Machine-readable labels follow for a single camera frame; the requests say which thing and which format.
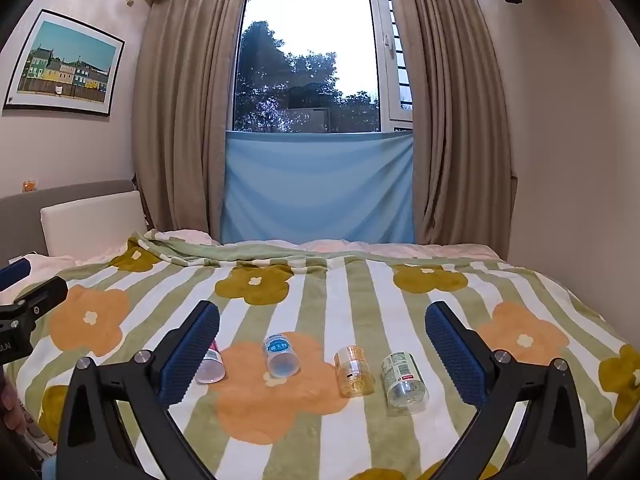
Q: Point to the framed houses picture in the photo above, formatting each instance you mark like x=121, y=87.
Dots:
x=67, y=65

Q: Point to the left beige curtain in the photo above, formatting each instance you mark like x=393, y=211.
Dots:
x=180, y=111

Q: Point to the small orange object on headboard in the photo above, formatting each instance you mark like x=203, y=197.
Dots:
x=29, y=186

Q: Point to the grey bed headboard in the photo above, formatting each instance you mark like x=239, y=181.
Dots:
x=21, y=230

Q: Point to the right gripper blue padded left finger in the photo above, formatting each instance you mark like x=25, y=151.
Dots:
x=93, y=442

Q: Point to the beige curtain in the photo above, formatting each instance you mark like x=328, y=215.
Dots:
x=180, y=111
x=463, y=184

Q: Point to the green label plastic cup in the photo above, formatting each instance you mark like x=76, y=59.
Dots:
x=403, y=383

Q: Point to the orange label plastic cup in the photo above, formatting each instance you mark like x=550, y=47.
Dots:
x=353, y=374

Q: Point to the blue label plastic cup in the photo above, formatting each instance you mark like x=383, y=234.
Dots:
x=282, y=360

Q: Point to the person's left hand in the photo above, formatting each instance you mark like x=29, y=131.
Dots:
x=11, y=407

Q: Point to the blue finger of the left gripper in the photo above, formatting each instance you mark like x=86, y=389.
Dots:
x=14, y=273

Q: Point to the red label plastic cup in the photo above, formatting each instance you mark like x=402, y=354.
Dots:
x=212, y=368

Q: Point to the window with white frame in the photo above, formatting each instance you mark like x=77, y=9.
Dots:
x=320, y=66

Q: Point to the white pillow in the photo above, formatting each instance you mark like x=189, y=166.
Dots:
x=90, y=227

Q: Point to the blue cloth under window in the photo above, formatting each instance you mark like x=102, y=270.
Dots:
x=301, y=187

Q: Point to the floral striped blanket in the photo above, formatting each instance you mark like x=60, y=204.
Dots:
x=254, y=426

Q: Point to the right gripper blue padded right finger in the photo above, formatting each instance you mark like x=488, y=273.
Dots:
x=550, y=442

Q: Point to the right beige curtain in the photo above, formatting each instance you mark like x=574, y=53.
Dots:
x=463, y=184

